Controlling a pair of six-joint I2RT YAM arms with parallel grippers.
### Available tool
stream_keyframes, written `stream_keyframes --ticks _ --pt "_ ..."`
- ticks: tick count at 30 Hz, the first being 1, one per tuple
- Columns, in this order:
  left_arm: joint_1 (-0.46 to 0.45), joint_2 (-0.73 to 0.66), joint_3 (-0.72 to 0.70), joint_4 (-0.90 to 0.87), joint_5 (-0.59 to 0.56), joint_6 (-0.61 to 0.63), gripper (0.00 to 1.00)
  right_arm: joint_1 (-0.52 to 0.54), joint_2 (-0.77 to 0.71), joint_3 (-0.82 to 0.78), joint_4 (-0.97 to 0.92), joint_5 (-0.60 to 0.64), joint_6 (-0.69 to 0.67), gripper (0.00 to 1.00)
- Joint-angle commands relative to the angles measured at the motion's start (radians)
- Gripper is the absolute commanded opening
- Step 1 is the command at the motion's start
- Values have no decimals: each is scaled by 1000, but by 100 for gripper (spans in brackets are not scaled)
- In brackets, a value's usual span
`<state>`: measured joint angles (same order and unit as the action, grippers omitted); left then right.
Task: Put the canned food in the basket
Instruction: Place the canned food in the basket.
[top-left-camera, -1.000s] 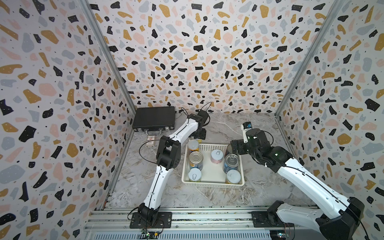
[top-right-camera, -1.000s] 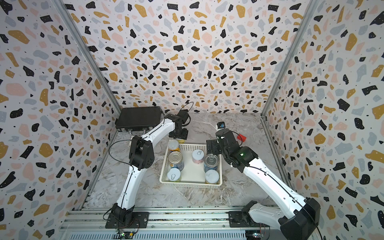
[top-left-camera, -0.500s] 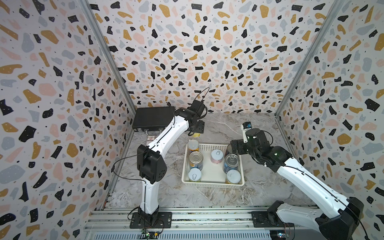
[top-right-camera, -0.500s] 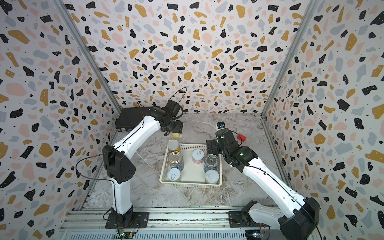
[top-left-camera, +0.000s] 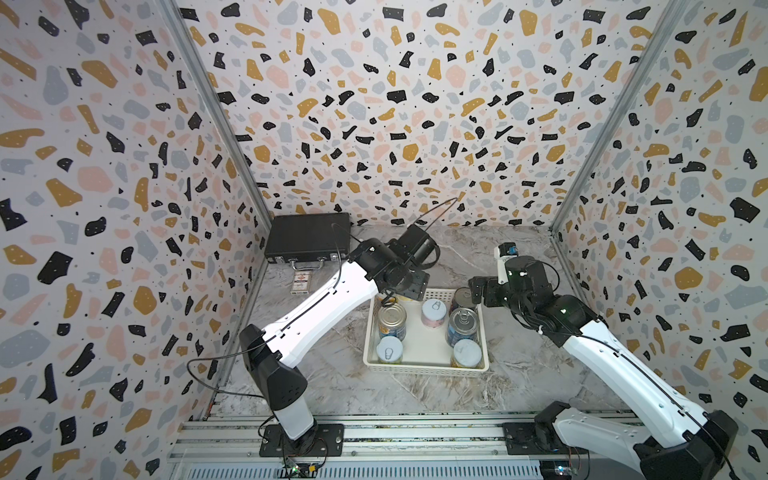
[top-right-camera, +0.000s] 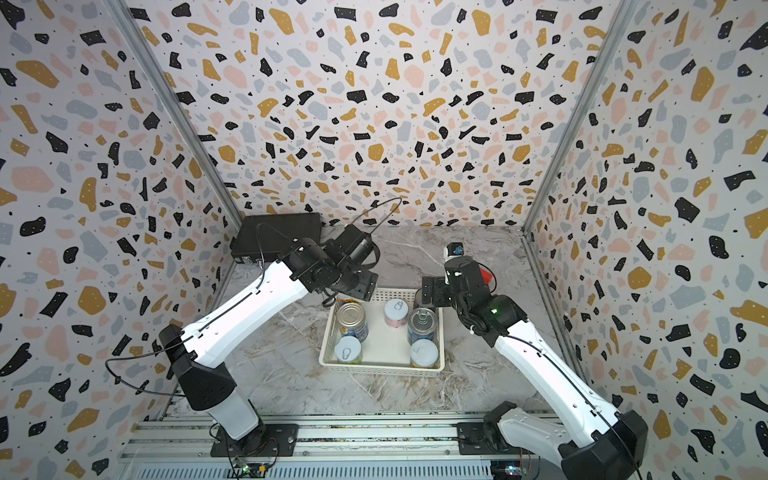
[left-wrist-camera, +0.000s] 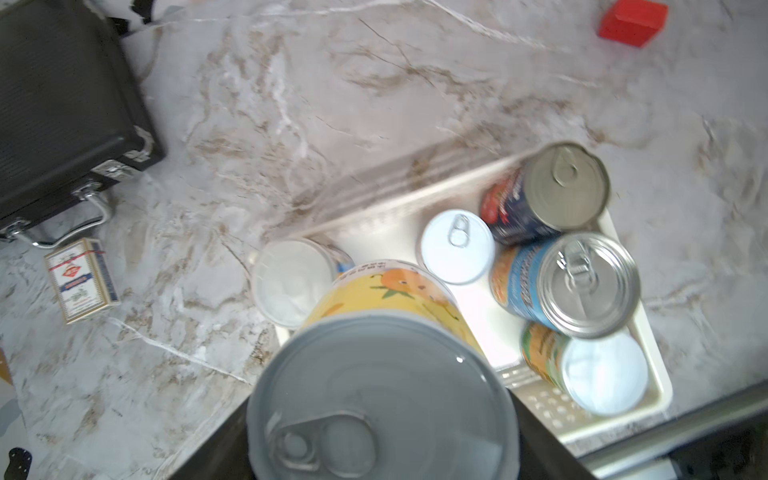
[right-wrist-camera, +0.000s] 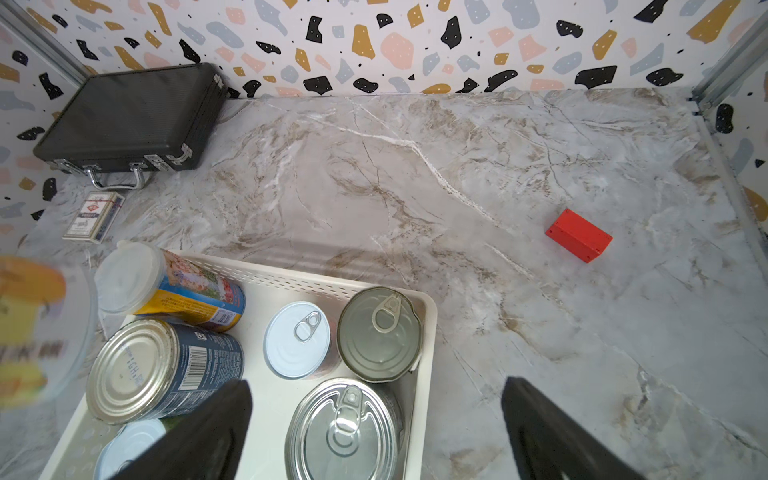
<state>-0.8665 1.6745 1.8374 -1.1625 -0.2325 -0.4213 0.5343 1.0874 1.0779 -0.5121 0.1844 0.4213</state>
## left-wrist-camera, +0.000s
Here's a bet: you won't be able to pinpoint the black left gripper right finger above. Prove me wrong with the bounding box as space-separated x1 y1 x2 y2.
508 390 596 480

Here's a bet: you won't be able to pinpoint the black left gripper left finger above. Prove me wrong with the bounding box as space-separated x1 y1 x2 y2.
170 400 257 480

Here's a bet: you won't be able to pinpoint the green peach can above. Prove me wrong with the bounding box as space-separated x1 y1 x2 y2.
521 323 649 416

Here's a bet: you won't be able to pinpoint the yellow pineapple small can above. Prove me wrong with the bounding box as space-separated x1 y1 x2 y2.
247 260 520 479

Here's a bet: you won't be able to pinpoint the blue tin can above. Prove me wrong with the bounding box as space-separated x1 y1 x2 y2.
489 231 641 339

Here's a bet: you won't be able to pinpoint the tall yellow orange can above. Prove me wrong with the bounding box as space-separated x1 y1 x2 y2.
251 238 354 330

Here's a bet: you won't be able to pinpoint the pink small can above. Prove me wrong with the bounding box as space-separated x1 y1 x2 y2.
416 209 496 285

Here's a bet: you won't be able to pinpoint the dark tomato tin can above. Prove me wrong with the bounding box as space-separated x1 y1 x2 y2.
480 143 610 245

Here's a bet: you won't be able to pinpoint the white plastic basket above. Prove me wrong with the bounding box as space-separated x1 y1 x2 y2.
302 143 672 442

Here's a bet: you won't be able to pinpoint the playing card box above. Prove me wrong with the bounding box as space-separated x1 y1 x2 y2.
45 238 121 324

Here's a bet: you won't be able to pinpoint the black briefcase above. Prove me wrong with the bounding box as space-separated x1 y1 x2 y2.
1 1 165 249

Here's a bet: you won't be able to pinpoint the red rectangular block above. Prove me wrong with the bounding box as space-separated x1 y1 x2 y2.
597 0 669 48

